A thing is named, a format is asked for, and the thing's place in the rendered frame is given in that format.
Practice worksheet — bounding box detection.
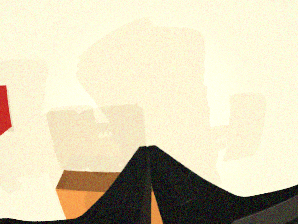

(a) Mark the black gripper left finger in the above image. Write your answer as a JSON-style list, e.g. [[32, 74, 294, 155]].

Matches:
[[0, 145, 152, 224]]

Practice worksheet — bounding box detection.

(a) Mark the small red block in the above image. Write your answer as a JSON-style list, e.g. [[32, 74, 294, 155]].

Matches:
[[0, 85, 12, 136]]

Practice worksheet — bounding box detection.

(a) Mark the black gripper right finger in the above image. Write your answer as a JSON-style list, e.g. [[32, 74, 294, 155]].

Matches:
[[148, 144, 298, 224]]

